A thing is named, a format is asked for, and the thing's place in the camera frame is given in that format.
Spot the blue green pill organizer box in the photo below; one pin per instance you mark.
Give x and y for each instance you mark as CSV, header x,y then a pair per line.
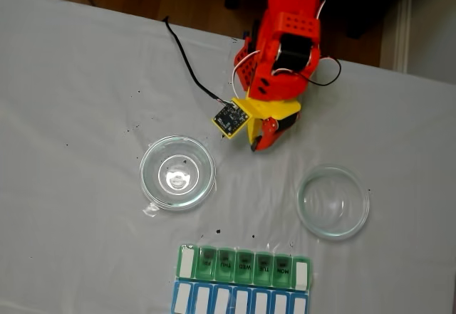
x,y
221,299

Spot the clear glass bowl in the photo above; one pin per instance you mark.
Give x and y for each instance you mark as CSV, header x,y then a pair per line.
x,y
335,203
199,186

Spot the white door trim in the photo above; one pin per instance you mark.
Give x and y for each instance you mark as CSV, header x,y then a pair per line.
x,y
402,36

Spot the yellow mounted camera board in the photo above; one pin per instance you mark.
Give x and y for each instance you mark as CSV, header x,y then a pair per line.
x,y
231,117

